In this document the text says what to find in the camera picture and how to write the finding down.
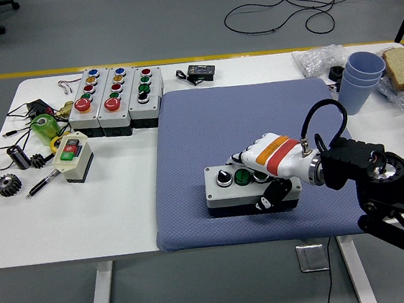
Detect grey five-button control box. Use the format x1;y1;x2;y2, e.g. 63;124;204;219
63;65;117;140
92;65;142;138

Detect blue-grey padded mat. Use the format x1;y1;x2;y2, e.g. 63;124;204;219
140;70;387;257

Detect small black gear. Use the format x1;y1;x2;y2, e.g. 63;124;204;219
28;152;47;170

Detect black digital meter module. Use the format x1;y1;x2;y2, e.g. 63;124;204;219
173;61;217;89

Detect large steel gear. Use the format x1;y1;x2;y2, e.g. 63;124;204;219
0;172;24;198

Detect black pen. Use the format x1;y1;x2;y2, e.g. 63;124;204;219
23;169;64;199

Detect silver floor socket plate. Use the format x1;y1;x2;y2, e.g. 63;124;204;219
294;242;331;274

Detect red white wire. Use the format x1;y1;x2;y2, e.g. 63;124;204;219
57;76;86;97

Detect grey four-button control box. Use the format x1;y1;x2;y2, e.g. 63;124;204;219
202;156;305;220

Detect thin black power cord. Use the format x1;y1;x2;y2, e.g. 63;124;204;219
318;235;339;303

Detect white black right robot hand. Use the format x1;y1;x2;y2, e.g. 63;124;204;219
226;127;321;214

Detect grey four-button selector box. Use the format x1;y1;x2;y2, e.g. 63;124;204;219
124;65;168;132

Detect black jack plug cable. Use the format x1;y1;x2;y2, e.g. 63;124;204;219
1;126;33;139

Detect green wrapped battery pack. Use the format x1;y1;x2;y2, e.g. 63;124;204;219
28;112;63;148

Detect black floor cable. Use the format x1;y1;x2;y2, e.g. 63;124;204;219
221;0;381;45

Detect clear bubble wrap bag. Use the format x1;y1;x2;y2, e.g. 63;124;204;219
291;42;352;80

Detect brass fitting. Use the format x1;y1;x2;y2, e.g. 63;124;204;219
54;100;76;120

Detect blue plastic cup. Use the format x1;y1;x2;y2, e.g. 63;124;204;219
334;71;383;117
341;63;386;89
344;48;387;81

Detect clear plastic bag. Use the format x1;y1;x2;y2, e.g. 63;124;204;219
374;72;404;114

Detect yellow tape roll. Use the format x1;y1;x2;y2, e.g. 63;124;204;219
48;135;68;155

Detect cream red-green switch box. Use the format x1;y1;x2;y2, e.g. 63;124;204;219
49;130;98;186

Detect black ring part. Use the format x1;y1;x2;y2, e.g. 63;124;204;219
326;65;346;83

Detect black power adapter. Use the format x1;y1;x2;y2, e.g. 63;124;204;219
24;97;55;120

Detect white table leg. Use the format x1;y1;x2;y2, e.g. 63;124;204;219
335;232;378;303
82;260;118;303

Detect black cylindrical capacitor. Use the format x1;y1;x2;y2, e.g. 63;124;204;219
6;143;32;173

